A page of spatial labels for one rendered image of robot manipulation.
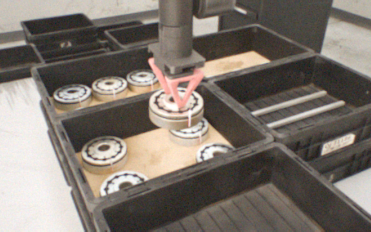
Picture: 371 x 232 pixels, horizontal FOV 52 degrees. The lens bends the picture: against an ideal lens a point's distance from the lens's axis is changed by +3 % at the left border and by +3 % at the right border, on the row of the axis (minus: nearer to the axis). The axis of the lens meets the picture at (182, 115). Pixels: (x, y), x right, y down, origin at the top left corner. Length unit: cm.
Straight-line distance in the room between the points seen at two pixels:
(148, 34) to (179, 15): 187
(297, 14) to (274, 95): 147
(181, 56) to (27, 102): 91
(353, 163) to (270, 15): 150
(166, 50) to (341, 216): 41
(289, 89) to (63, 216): 74
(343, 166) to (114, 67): 72
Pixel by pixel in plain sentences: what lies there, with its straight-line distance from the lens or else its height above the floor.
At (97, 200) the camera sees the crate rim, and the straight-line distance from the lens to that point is 67.
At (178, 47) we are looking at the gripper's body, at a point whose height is 116.
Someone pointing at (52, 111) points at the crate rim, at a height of 93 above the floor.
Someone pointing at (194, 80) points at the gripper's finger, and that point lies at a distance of 65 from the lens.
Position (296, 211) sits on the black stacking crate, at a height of 83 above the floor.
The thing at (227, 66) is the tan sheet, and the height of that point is 83.
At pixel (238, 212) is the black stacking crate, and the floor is 83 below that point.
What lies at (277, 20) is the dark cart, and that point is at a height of 62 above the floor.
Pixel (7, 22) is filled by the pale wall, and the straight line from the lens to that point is 403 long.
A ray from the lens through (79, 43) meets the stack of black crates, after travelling 247.
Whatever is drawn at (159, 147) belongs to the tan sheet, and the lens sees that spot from 93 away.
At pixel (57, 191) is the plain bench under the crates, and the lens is 105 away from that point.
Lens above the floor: 140
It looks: 33 degrees down
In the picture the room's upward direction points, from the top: straight up
